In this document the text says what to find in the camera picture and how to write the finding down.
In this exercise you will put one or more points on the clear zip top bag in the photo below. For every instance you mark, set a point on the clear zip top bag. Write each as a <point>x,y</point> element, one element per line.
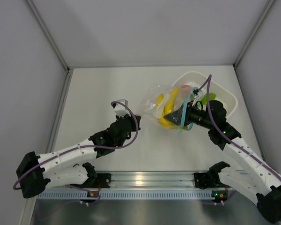
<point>148,104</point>

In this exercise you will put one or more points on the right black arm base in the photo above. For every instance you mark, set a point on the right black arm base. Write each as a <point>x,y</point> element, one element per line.
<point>205,180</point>

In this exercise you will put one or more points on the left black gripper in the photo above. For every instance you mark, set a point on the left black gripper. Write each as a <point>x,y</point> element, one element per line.
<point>132,121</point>

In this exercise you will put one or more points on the yellow fake banana bunch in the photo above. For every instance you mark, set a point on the yellow fake banana bunch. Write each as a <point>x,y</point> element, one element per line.
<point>165,105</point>

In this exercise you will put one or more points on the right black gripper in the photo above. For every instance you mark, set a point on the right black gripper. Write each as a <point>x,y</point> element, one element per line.
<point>176,116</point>

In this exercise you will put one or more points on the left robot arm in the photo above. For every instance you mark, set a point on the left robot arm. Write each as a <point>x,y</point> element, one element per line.
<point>72,166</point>

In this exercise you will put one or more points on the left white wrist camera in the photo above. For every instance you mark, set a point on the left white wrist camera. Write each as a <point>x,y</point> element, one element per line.
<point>120,110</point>

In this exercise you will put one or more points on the aluminium mounting rail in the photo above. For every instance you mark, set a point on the aluminium mounting rail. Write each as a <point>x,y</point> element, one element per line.
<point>150,180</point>

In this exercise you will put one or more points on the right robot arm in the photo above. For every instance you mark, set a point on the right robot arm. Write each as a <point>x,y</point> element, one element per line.
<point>261,184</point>

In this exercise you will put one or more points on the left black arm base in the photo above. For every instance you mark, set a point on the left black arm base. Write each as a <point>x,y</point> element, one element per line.
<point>101,180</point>

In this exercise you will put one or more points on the white slotted cable duct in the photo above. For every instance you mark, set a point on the white slotted cable duct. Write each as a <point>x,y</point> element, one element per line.
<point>133,195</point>

